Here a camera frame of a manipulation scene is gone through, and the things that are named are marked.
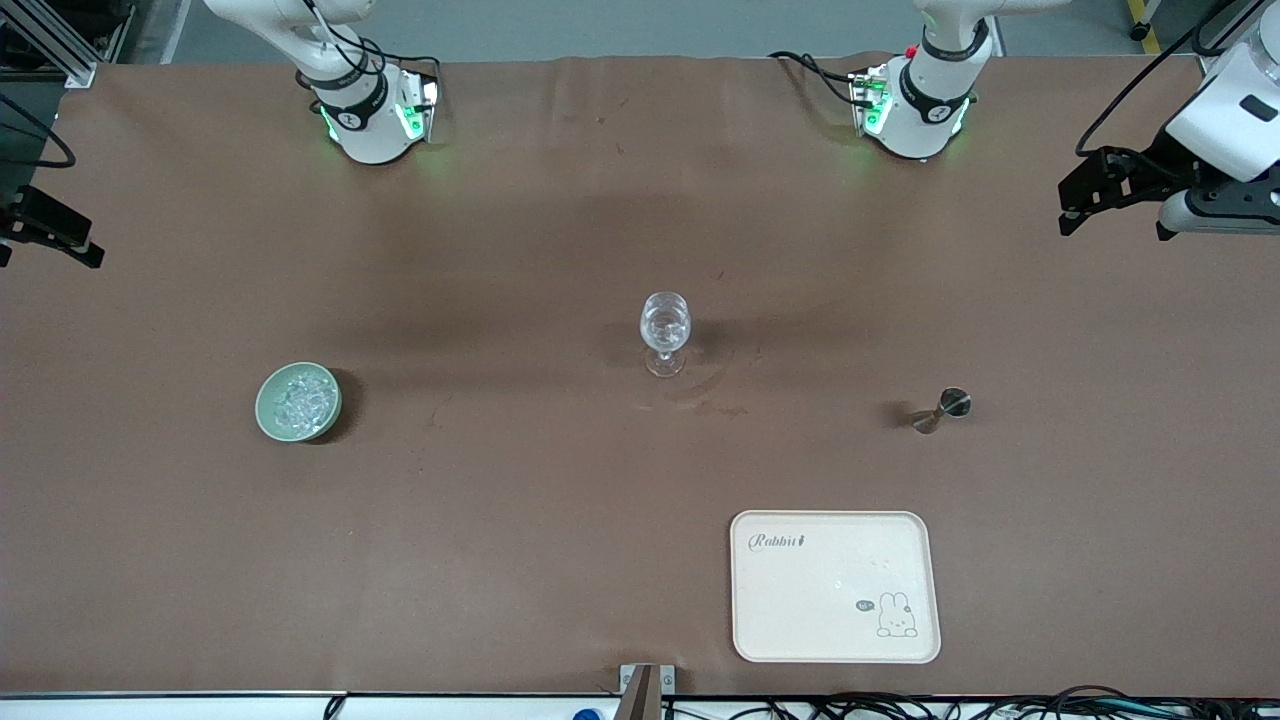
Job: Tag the brown table cover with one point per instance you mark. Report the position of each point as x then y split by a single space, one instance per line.
560 500

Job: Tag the green ceramic bowl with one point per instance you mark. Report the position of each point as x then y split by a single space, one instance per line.
270 415

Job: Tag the cream rabbit print tray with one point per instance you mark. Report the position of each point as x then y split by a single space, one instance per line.
835 590

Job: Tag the aluminium frame profile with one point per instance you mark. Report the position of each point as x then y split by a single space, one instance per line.
55 45

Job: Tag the pile of clear ice cubes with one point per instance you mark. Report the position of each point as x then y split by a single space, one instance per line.
305 400

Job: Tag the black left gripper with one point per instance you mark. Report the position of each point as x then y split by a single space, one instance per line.
1163 163

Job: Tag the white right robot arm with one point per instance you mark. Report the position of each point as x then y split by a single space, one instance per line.
370 130

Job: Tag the clear stemmed wine glass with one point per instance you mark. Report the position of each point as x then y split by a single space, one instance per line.
665 330

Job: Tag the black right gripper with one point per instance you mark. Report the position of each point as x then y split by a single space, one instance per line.
30 217

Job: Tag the steel double jigger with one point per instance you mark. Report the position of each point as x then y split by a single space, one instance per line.
945 408

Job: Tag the metal bracket with brown post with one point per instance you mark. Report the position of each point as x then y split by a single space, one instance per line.
645 690

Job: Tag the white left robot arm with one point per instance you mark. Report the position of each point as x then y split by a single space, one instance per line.
930 110

